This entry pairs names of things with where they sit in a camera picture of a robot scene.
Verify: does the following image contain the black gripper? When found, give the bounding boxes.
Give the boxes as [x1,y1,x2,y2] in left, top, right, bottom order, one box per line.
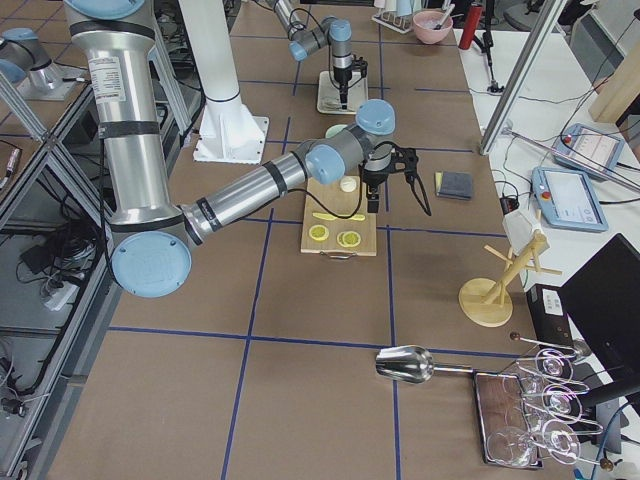
[333,68,352,110]
[362,169,389,214]

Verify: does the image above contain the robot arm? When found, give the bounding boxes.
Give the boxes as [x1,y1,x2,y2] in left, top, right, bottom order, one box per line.
[267,1,356,113]
[65,1,395,297]

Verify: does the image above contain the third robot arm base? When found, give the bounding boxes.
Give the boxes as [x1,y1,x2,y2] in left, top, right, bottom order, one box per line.
[1,28,75,101]

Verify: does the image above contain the light green bowl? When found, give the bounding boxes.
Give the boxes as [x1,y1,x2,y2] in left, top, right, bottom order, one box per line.
[325,124,347,139]

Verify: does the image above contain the pink bowl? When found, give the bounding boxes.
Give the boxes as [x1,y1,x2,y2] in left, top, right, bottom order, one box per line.
[412,10,453,45]

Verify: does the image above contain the white bear tray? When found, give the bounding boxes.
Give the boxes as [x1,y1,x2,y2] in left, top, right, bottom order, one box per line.
[316,70,369,115]

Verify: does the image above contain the bamboo cutting board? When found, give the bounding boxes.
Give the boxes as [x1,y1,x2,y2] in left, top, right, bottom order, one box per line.
[300,176,377,258]

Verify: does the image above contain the yellow plastic knife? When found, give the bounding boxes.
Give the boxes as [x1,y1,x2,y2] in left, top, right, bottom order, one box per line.
[312,212,367,222]

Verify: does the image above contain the lemon slice top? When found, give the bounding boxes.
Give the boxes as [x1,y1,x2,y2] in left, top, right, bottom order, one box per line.
[308,224,329,242]

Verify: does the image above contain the yellow sponge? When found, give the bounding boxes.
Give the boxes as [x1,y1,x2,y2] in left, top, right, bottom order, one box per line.
[434,171,443,195]

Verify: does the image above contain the grey cloth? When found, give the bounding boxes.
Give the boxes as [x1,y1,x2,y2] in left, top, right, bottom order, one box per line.
[438,171,473,200]

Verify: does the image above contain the white dish rack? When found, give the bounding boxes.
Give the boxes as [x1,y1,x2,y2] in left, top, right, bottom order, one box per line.
[371,0,414,34]

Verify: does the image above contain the wooden mug tree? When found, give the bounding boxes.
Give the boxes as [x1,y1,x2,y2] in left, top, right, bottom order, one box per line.
[458,229,561,328]

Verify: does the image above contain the red bottle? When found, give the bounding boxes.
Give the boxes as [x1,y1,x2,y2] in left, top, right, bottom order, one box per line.
[458,2,483,50]

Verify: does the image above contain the metal scoop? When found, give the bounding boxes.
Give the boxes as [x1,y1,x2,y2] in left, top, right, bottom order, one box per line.
[375,345,474,384]

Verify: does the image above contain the teach pendant near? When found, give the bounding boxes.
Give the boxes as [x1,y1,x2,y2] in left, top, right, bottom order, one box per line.
[531,167,609,232]

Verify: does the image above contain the teach pendant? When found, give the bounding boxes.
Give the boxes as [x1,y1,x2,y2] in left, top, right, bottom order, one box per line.
[531,167,609,232]
[554,123,623,180]

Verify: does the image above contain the teach pendant far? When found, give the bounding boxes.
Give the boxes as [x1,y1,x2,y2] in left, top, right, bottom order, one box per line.
[554,123,623,180]

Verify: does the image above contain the black monitor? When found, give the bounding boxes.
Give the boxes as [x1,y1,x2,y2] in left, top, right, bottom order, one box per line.
[560,233,639,407]

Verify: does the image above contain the glass rack tray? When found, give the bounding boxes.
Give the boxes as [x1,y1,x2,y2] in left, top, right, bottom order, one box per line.
[473,372,528,466]

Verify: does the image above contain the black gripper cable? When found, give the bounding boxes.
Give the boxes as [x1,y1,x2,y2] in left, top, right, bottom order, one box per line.
[306,142,432,221]

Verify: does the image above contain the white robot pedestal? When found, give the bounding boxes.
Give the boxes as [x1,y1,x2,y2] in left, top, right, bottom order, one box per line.
[179,0,269,164]

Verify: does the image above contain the aluminium frame post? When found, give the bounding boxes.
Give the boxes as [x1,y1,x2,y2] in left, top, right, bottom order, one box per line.
[479,0,567,155]

